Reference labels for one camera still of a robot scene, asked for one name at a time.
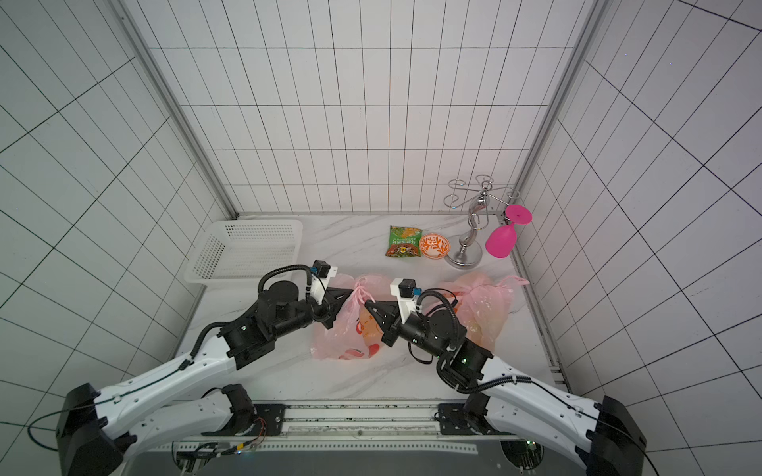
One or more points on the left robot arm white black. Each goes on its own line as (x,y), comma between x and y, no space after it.
(99,429)

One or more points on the chrome wire glass rack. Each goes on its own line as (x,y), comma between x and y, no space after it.
(477,198)

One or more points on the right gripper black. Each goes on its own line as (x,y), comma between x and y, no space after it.
(393,324)

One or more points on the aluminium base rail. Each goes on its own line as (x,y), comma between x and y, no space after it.
(429,426)

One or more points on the magenta plastic wine glass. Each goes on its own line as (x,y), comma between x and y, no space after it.
(503,239)

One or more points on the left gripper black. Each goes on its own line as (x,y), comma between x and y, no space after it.
(334,300)

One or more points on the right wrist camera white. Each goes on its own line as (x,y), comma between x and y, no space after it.
(406,292)

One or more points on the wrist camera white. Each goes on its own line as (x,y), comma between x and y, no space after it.
(406,292)
(322,274)

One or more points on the green snack packet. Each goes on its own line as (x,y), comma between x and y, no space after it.
(404,242)

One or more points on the white plastic basket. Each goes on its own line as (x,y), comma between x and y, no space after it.
(238,251)

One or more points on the pink plastic bag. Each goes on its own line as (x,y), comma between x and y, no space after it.
(355,334)
(484,305)

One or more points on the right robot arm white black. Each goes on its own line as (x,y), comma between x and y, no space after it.
(600,437)

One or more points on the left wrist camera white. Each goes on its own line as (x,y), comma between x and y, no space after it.
(322,274)

